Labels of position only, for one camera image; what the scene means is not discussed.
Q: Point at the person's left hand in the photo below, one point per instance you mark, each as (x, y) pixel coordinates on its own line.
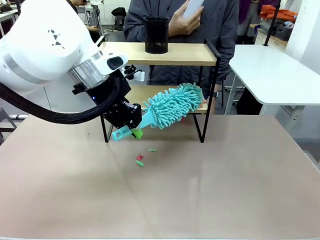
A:
(215, 106)

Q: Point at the person's right hand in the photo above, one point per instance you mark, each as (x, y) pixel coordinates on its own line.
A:
(182, 26)

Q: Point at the purple clothing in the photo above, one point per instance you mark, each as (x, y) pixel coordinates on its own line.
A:
(246, 10)

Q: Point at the teal chenille duster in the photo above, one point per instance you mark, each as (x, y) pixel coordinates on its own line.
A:
(175, 105)

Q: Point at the red paper scrap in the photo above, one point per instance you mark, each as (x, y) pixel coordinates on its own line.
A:
(140, 157)
(205, 101)

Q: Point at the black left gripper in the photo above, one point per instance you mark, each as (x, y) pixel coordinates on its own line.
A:
(122, 115)

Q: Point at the black-framed wooden two-tier shelf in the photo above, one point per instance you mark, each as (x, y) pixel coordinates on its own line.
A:
(180, 53)

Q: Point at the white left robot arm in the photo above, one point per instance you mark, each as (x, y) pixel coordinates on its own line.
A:
(45, 42)

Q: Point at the black bag on stool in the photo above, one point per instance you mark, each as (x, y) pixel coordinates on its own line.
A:
(118, 12)

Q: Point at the grey storage crate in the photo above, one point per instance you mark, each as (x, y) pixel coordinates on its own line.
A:
(285, 32)

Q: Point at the large white table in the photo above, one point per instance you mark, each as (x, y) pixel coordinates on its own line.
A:
(270, 72)

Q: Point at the black mesh pen holder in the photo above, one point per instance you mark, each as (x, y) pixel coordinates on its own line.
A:
(156, 35)

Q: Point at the person in grey jacket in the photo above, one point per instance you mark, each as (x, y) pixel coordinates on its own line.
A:
(220, 37)

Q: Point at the black pole stand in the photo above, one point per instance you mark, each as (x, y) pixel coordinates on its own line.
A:
(271, 27)

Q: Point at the orange cloth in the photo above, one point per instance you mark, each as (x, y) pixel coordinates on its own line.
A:
(277, 13)

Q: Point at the dark wristwatch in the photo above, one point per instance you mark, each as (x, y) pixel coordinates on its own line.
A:
(215, 94)

